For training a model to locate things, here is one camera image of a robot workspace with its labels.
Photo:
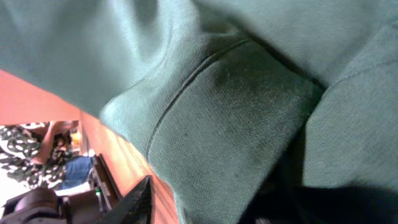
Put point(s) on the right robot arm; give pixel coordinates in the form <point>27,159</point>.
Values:
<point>101,204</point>

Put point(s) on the green cloth garment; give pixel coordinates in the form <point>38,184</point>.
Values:
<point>283,110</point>

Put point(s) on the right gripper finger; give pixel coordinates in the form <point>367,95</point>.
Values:
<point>134,208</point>

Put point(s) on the person in patterned clothing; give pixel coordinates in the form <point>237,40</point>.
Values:
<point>39,157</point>

